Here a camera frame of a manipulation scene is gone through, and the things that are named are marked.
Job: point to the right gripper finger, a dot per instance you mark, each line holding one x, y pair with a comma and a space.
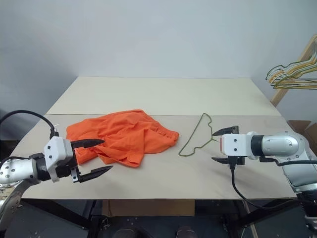
220, 160
223, 132

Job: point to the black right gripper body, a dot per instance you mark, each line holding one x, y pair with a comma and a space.
236, 160

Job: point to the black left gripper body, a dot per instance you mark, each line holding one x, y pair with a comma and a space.
65, 169

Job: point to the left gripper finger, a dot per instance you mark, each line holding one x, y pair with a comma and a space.
97, 172
89, 143

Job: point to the orange cloth garment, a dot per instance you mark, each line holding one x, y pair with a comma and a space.
119, 134

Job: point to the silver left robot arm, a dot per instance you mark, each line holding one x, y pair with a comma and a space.
15, 171

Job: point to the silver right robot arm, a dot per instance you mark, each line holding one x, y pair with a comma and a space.
280, 143

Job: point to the brown cardboard panel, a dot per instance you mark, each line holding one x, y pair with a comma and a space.
148, 207

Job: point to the dark rounded shape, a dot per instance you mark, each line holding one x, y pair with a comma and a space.
187, 231
132, 233

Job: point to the wooden clothes rack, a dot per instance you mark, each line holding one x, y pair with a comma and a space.
282, 93

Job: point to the brown cardboard box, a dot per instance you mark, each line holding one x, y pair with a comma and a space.
299, 124

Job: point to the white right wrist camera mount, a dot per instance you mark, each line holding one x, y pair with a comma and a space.
234, 145

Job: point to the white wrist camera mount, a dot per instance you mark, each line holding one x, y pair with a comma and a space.
58, 150
234, 145

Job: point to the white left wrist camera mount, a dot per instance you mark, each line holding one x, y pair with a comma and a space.
58, 150

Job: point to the black table frame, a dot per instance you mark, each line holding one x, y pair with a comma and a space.
213, 210

